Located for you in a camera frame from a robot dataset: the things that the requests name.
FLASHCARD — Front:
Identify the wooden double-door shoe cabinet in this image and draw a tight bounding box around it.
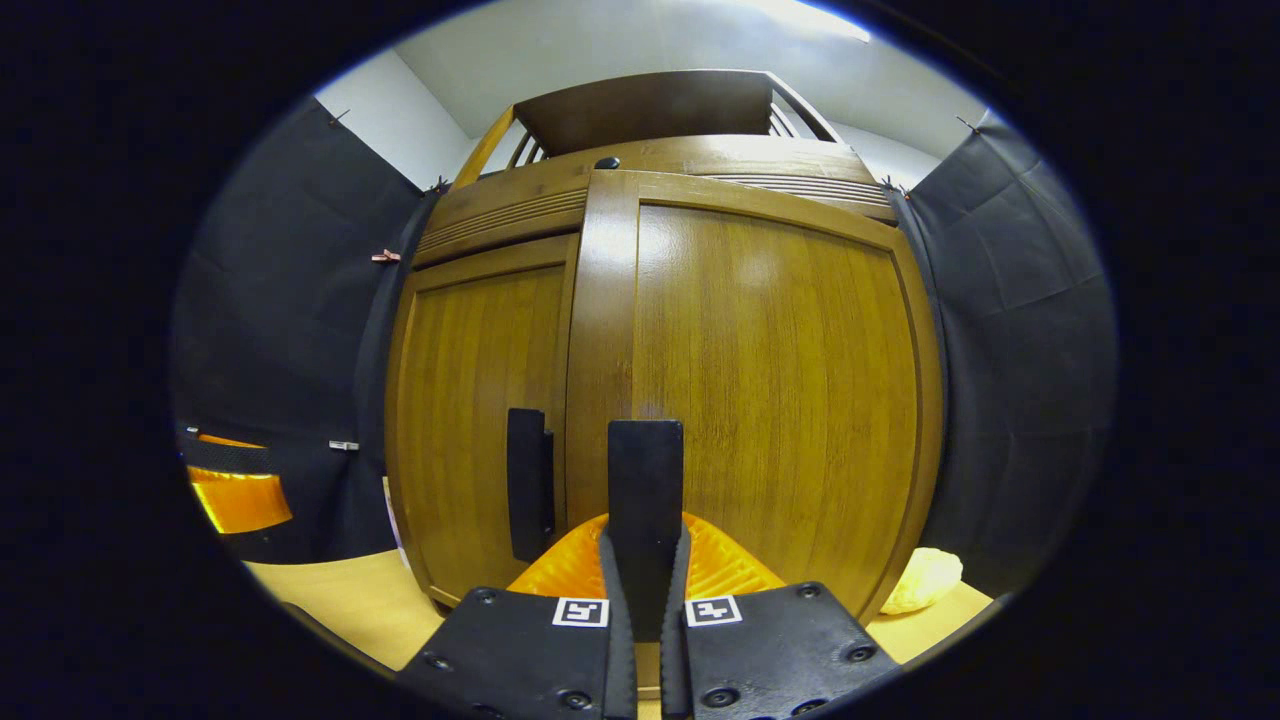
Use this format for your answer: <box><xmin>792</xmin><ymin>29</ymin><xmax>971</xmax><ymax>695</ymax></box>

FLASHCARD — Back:
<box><xmin>385</xmin><ymin>68</ymin><xmax>945</xmax><ymax>626</ymax></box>

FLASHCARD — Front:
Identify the wooden cabinet drawer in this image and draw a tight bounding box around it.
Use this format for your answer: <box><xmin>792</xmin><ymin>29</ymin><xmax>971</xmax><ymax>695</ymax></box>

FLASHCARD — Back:
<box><xmin>415</xmin><ymin>135</ymin><xmax>897</xmax><ymax>269</ymax></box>

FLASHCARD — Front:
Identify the wooden shoe cabinet door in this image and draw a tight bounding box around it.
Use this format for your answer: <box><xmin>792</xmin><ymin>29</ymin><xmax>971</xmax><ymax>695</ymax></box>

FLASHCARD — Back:
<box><xmin>385</xmin><ymin>233</ymin><xmax>581</xmax><ymax>608</ymax></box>
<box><xmin>565</xmin><ymin>170</ymin><xmax>945</xmax><ymax>623</ymax></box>

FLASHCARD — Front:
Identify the black backdrop cloth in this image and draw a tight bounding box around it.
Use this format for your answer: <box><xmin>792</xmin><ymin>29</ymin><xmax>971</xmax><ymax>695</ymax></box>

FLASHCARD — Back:
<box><xmin>170</xmin><ymin>95</ymin><xmax>1117</xmax><ymax>599</ymax></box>

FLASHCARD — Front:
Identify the pale yellow soft item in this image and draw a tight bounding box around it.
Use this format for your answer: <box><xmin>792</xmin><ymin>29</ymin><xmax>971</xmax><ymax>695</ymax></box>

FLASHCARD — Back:
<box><xmin>880</xmin><ymin>547</ymin><xmax>965</xmax><ymax>615</ymax></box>

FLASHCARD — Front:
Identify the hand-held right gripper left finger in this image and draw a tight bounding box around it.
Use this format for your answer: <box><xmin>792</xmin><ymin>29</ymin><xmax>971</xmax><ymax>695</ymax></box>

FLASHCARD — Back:
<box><xmin>395</xmin><ymin>514</ymin><xmax>639</xmax><ymax>720</ymax></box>

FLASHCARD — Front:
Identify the printed paper sheet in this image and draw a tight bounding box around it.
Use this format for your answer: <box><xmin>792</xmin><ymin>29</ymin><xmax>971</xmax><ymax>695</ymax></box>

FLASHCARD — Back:
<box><xmin>384</xmin><ymin>478</ymin><xmax>412</xmax><ymax>571</ymax></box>

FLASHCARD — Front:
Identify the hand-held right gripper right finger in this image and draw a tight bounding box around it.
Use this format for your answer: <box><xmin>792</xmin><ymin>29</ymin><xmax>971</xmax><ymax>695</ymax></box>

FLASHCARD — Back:
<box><xmin>660</xmin><ymin>512</ymin><xmax>901</xmax><ymax>720</ymax></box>

